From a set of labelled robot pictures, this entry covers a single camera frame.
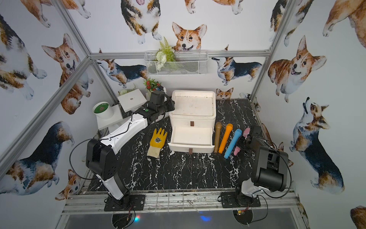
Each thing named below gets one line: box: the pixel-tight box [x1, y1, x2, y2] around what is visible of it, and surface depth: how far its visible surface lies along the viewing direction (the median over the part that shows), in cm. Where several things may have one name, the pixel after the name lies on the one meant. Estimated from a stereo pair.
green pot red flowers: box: [143, 77, 162, 93], surface depth 94 cm
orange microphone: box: [218, 123, 234, 155], surface depth 98 cm
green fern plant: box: [155, 36, 176, 72], surface depth 84 cm
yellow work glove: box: [146, 127, 168, 159], surface depth 96 cm
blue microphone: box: [223, 128, 243, 159], surface depth 95 cm
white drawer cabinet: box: [167, 90, 217, 155], surface depth 87 cm
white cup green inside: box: [91, 101, 114, 120], surface depth 88 cm
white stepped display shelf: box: [96, 88, 148, 130], surface depth 92 cm
